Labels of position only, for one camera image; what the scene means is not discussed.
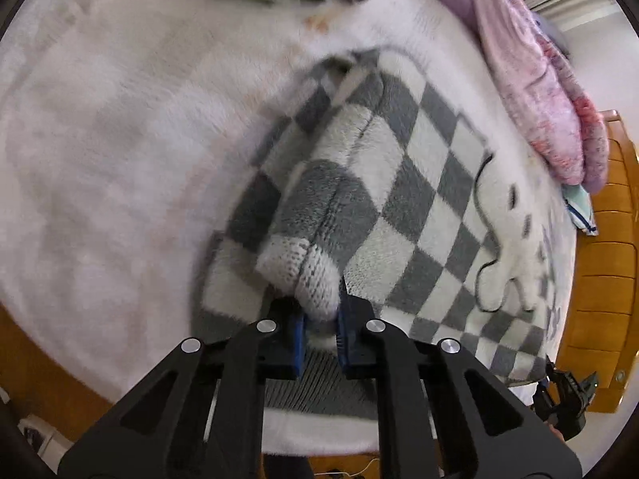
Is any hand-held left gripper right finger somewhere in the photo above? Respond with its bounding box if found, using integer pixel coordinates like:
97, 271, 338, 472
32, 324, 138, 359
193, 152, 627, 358
336, 293, 584, 479

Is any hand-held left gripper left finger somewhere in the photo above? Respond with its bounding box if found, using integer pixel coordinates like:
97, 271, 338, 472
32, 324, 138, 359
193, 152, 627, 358
57, 298, 306, 479

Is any grey white checkered sweater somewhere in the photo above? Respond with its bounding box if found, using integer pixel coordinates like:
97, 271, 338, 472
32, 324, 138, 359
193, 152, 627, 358
192, 47, 556, 421

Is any wooden headboard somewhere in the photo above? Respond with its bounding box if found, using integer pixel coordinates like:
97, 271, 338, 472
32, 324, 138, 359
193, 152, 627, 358
548, 110, 639, 415

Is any teal striped cloth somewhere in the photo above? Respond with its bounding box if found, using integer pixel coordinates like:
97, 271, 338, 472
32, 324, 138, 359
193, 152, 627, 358
562, 182, 600, 236

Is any white fluffy blanket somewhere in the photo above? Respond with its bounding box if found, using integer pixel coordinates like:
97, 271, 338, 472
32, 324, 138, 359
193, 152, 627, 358
0, 0, 581, 458

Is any white floor socket strip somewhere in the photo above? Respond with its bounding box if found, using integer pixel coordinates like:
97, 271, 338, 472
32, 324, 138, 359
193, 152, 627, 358
17, 413, 68, 456

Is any pink floral quilt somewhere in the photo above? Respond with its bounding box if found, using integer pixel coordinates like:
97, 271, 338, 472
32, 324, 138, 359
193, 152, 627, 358
449, 0, 609, 195

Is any thin white cable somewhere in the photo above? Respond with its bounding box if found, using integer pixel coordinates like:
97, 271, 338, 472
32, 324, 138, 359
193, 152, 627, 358
319, 458, 377, 479

